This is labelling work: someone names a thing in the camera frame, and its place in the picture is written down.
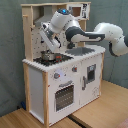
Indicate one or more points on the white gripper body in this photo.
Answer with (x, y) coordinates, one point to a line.
(48, 38)

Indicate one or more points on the small metal pot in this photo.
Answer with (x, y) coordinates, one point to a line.
(47, 55)

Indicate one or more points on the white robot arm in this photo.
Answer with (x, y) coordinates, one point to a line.
(64, 20)

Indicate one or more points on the wooden toy kitchen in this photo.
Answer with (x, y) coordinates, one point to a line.
(40, 84)

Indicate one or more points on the black toy faucet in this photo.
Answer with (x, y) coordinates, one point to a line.
(70, 45)

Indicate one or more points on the black toy stovetop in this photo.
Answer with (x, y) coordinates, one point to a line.
(59, 58)

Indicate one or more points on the grey range hood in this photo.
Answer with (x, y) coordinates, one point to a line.
(47, 15)

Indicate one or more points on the grey toy sink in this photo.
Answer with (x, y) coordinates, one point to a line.
(79, 51)

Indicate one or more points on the left stove knob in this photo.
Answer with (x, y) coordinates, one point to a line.
(56, 75)

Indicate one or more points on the stove knob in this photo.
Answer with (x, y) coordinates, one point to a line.
(74, 69)
(56, 75)

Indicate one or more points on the right stove knob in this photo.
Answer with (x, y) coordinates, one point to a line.
(74, 69)

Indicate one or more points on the toy microwave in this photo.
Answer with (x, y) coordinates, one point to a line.
(80, 11)

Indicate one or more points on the toy oven door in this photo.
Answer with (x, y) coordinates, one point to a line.
(64, 97)

